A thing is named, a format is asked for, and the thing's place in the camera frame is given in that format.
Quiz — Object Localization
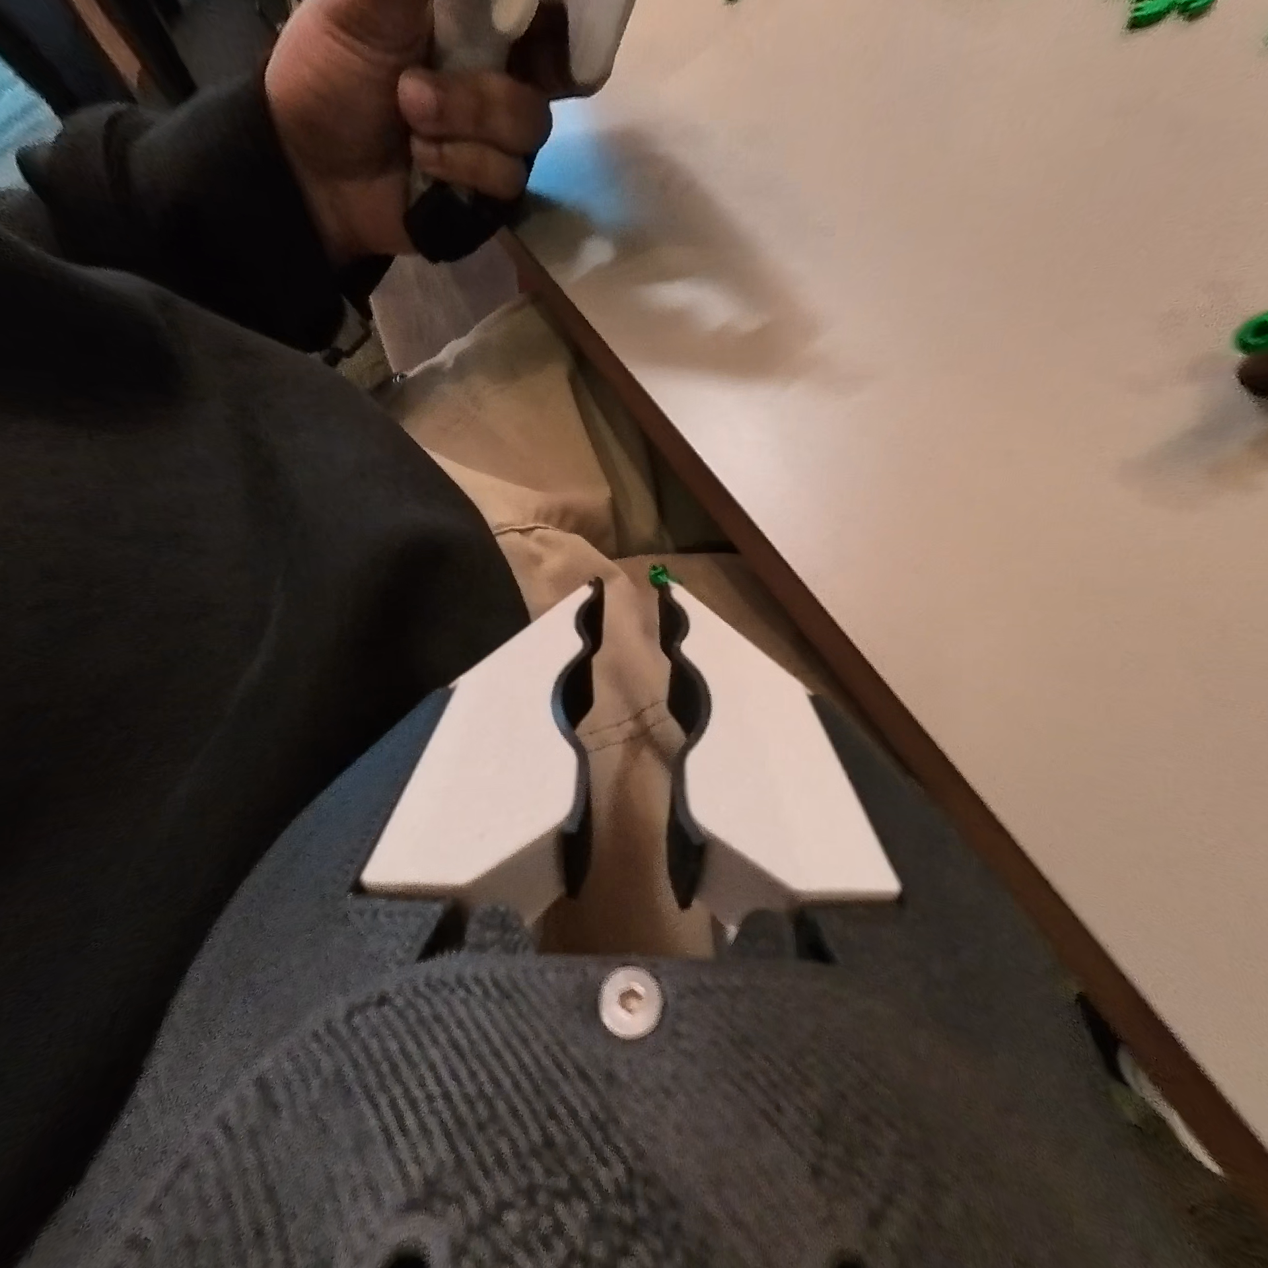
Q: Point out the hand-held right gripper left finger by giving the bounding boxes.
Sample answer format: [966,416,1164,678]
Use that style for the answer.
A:
[357,577,604,936]

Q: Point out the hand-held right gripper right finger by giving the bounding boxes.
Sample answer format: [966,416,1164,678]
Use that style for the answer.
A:
[653,580,904,951]

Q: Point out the person's left forearm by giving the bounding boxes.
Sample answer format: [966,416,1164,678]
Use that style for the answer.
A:
[18,71,350,352]

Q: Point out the person's left hand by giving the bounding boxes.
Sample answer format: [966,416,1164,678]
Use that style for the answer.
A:
[263,0,556,271]

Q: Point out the person's black jacket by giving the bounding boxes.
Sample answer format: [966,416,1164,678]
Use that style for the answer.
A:
[0,187,533,1268]

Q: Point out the person's beige trousers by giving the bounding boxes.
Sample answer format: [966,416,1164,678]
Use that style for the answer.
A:
[368,228,842,961]

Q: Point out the small potted toy flower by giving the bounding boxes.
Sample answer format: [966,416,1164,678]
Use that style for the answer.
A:
[1230,311,1268,399]

